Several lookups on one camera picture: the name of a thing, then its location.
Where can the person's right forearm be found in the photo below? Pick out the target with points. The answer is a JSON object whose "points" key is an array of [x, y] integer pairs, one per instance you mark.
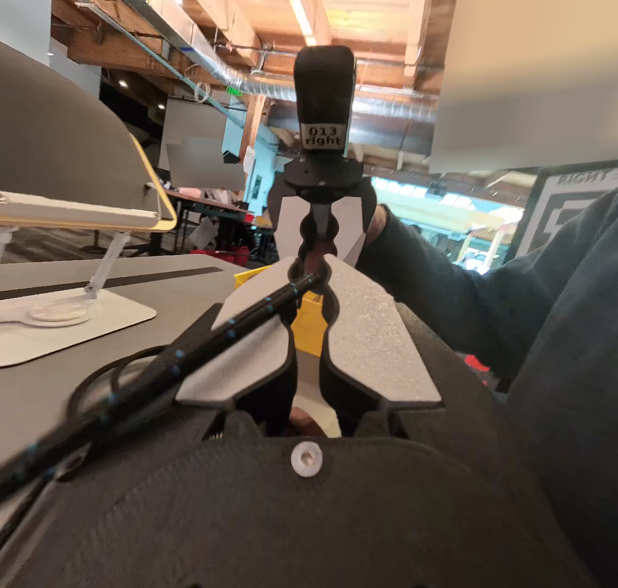
{"points": [[444, 289]]}

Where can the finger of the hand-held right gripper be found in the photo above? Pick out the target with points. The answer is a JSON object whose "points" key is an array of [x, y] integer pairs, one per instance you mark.
{"points": [[350, 236], [290, 226]]}

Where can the white printed board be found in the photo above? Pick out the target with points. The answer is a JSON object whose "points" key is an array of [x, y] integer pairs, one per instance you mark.
{"points": [[560, 212]]}

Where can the yellow plastic bin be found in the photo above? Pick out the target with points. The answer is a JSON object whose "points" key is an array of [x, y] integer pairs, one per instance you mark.
{"points": [[309, 332]]}

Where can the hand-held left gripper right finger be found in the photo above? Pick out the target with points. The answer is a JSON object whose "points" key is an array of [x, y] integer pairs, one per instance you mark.
{"points": [[381, 347]]}

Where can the background wooden desk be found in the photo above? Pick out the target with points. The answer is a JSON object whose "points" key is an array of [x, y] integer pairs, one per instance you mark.
{"points": [[203, 200]]}

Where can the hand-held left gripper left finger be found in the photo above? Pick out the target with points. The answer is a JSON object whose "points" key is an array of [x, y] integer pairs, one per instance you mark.
{"points": [[241, 376]]}

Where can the large silver air duct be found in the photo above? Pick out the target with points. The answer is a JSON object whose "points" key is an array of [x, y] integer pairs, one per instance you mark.
{"points": [[261, 84]]}

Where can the red plastic bin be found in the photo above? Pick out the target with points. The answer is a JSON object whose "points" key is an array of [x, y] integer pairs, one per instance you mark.
{"points": [[227, 256]]}

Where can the dark monitor with wooden back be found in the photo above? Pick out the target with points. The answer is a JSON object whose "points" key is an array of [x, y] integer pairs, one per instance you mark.
{"points": [[58, 134]]}

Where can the person's right hand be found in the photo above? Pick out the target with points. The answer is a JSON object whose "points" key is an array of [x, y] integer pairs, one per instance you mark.
{"points": [[377, 229]]}

